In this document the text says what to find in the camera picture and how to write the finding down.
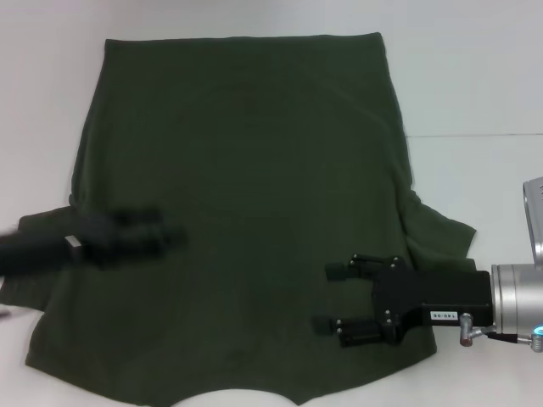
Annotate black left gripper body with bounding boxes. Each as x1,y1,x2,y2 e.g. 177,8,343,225
67,211,128,270

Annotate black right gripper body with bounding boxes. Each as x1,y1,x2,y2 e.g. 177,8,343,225
371,266,494,345

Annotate dark green t-shirt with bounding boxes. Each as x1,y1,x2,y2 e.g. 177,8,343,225
0,31,479,407

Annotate right arm metal cable connector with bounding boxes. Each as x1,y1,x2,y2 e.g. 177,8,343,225
460,312,497,347

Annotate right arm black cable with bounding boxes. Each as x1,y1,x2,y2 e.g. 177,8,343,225
486,332,534,343

